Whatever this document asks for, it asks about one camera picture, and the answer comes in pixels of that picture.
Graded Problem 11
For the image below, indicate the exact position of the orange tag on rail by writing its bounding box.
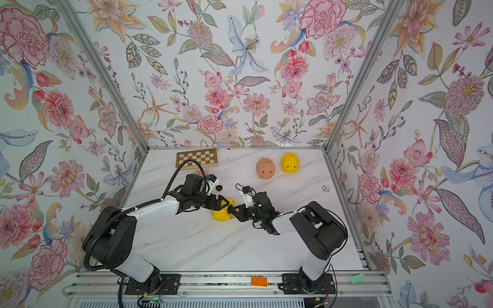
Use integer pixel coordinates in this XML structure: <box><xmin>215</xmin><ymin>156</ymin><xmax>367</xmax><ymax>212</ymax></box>
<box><xmin>250</xmin><ymin>277</ymin><xmax>268</xmax><ymax>287</ymax></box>

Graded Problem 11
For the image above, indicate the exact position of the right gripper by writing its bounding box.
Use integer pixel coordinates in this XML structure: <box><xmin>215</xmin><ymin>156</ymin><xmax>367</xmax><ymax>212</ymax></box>
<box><xmin>230</xmin><ymin>203</ymin><xmax>267</xmax><ymax>224</ymax></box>

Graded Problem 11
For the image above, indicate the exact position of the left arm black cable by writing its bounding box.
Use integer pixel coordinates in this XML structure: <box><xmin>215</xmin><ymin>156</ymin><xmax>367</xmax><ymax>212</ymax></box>
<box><xmin>83</xmin><ymin>159</ymin><xmax>209</xmax><ymax>272</ymax></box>

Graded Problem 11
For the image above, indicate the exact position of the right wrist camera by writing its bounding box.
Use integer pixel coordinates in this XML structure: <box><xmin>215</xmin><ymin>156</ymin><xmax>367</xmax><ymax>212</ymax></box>
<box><xmin>236</xmin><ymin>184</ymin><xmax>254</xmax><ymax>207</ymax></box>

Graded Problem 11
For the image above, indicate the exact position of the wooden chessboard box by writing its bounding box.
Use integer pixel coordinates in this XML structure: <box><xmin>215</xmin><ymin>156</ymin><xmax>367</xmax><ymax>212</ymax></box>
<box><xmin>175</xmin><ymin>148</ymin><xmax>219</xmax><ymax>168</ymax></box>

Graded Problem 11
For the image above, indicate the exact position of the green connector on rail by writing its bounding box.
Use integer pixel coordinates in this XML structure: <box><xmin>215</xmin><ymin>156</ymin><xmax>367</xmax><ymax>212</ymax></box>
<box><xmin>349</xmin><ymin>273</ymin><xmax>365</xmax><ymax>284</ymax></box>

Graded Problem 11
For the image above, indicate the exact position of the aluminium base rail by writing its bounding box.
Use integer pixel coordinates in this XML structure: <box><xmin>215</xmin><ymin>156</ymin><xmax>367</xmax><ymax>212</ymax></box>
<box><xmin>63</xmin><ymin>271</ymin><xmax>392</xmax><ymax>299</ymax></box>

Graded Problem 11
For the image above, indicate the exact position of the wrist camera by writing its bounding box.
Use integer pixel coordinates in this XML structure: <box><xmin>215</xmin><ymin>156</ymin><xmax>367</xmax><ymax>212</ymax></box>
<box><xmin>236</xmin><ymin>184</ymin><xmax>254</xmax><ymax>207</ymax></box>
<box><xmin>205</xmin><ymin>175</ymin><xmax>220</xmax><ymax>195</ymax></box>

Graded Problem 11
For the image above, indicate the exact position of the pink piggy bank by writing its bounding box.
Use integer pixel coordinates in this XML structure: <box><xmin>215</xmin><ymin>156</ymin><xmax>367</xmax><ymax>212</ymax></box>
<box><xmin>194</xmin><ymin>169</ymin><xmax>210</xmax><ymax>177</ymax></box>
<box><xmin>255</xmin><ymin>158</ymin><xmax>276</xmax><ymax>180</ymax></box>

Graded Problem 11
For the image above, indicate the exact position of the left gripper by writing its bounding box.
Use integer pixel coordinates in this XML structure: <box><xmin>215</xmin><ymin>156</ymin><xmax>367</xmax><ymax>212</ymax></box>
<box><xmin>191</xmin><ymin>193</ymin><xmax>231</xmax><ymax>212</ymax></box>

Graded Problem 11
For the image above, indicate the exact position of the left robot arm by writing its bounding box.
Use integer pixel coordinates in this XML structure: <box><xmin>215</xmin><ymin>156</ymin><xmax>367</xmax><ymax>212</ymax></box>
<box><xmin>83</xmin><ymin>174</ymin><xmax>230</xmax><ymax>284</ymax></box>

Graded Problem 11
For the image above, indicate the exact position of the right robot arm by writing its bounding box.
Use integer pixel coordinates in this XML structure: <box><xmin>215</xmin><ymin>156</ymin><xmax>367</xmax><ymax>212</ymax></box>
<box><xmin>228</xmin><ymin>192</ymin><xmax>349</xmax><ymax>286</ymax></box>

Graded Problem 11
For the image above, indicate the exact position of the yellow piggy bank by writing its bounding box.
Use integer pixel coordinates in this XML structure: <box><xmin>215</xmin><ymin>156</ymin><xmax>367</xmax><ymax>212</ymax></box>
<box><xmin>211</xmin><ymin>198</ymin><xmax>235</xmax><ymax>222</ymax></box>
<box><xmin>281</xmin><ymin>153</ymin><xmax>300</xmax><ymax>173</ymax></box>

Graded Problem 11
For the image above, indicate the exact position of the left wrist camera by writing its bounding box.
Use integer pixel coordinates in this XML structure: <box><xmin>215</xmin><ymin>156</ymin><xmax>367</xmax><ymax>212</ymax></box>
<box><xmin>205</xmin><ymin>175</ymin><xmax>220</xmax><ymax>195</ymax></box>

